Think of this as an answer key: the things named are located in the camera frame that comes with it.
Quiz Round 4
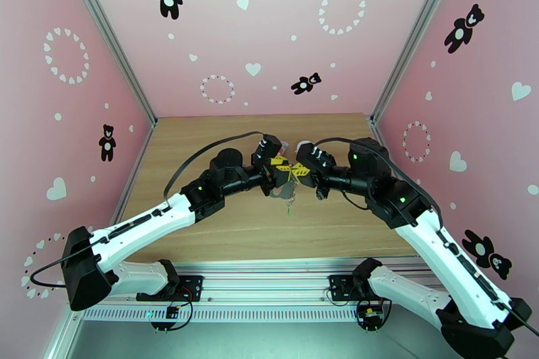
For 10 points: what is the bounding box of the brown keyring holder with chain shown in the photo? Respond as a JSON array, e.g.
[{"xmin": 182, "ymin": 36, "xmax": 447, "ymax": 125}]
[{"xmin": 269, "ymin": 178, "xmax": 298, "ymax": 216}]

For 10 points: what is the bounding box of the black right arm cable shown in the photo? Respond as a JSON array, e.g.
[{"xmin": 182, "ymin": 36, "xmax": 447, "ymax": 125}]
[{"xmin": 313, "ymin": 137, "xmax": 539, "ymax": 337}]

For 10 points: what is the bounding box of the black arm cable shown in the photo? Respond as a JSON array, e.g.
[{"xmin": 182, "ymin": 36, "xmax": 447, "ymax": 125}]
[
  {"xmin": 313, "ymin": 137, "xmax": 539, "ymax": 337},
  {"xmin": 24, "ymin": 130, "xmax": 267, "ymax": 288}
]

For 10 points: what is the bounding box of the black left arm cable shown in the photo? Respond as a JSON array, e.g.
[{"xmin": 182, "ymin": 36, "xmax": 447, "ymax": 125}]
[{"xmin": 24, "ymin": 130, "xmax": 267, "ymax": 288}]

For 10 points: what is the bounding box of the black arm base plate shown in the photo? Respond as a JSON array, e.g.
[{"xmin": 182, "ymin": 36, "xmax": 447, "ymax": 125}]
[
  {"xmin": 328, "ymin": 274, "xmax": 359, "ymax": 302},
  {"xmin": 135, "ymin": 274, "xmax": 204, "ymax": 302}
]

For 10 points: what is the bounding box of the wide aluminium base rail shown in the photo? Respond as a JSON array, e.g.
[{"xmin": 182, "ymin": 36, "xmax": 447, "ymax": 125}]
[{"xmin": 67, "ymin": 259, "xmax": 426, "ymax": 324}]

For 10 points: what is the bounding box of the aluminium corner post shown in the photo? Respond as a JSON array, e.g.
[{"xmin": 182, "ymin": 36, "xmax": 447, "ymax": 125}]
[
  {"xmin": 57, "ymin": 0, "xmax": 159, "ymax": 124},
  {"xmin": 369, "ymin": 0, "xmax": 468, "ymax": 124}
]

